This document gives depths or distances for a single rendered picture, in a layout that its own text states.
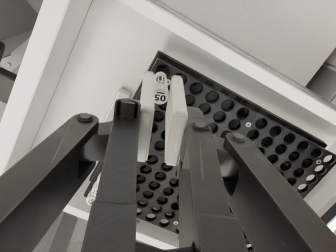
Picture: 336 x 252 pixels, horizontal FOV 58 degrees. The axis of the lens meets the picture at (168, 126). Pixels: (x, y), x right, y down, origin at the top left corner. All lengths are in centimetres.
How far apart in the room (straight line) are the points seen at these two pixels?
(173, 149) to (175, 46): 20
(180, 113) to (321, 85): 36
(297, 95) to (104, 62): 21
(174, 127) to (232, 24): 29
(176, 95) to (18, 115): 16
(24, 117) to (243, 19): 29
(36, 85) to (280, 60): 32
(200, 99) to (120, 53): 11
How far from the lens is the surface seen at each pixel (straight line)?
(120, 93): 35
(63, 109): 38
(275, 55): 45
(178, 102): 16
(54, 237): 138
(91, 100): 37
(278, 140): 33
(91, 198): 35
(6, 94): 31
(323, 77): 50
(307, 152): 35
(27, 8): 120
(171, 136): 15
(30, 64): 27
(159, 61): 28
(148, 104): 15
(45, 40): 26
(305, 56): 47
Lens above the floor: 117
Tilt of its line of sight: 64 degrees down
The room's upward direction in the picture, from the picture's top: 178 degrees clockwise
